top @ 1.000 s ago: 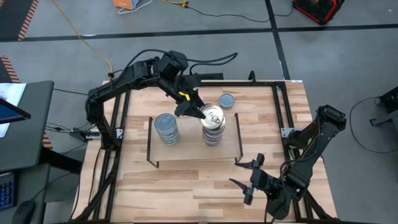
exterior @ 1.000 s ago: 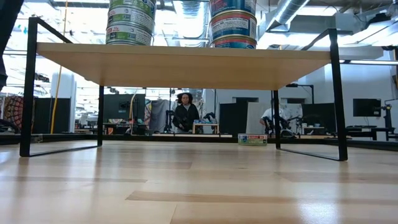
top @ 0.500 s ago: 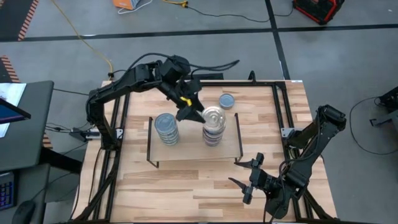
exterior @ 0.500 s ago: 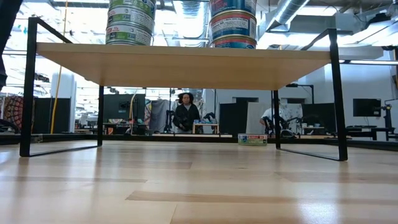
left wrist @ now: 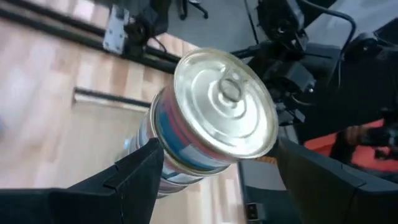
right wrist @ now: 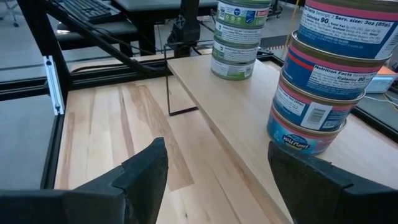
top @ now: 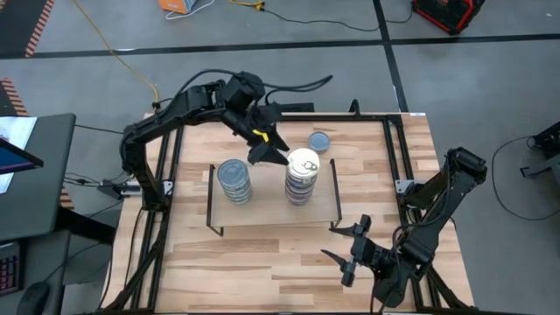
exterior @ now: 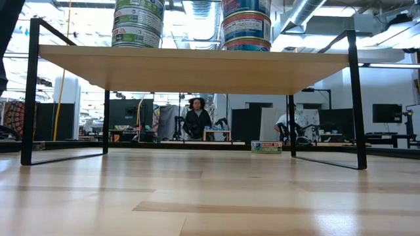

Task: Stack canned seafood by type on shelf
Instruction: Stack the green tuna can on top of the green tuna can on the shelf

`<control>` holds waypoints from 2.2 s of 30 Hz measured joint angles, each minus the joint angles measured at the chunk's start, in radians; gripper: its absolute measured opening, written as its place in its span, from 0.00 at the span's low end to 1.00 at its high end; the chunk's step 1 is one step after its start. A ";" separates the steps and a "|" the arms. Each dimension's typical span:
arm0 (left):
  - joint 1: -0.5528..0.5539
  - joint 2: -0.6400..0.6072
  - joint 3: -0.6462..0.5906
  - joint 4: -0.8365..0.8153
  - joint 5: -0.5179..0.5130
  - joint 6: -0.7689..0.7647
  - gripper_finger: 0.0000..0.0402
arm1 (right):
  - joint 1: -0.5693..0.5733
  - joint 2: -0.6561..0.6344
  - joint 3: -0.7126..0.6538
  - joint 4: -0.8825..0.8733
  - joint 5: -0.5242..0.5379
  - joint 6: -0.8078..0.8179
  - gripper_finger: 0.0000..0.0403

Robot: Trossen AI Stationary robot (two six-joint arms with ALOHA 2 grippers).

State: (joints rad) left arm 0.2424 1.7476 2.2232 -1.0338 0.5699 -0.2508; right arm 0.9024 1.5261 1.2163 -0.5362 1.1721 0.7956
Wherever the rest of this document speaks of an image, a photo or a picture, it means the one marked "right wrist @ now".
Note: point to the black mat orange striped edge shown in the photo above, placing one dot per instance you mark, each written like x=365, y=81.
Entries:
x=273, y=42

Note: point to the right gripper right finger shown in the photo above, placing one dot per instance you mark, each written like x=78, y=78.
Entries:
x=326, y=202

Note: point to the silver frame bracket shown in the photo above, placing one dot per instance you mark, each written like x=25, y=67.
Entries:
x=54, y=84

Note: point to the blue label tuna can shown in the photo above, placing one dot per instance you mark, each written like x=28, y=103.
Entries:
x=326, y=74
x=345, y=31
x=298, y=140
x=311, y=109

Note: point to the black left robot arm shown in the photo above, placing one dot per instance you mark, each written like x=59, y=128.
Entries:
x=186, y=28

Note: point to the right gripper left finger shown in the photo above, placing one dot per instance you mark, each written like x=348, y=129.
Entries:
x=93, y=205

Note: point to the wooden shelf black metal legs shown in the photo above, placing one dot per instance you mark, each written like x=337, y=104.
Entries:
x=248, y=102

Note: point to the orange white box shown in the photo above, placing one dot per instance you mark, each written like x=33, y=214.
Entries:
x=381, y=84

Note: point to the black keyboard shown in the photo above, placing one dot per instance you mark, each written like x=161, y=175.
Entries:
x=90, y=9

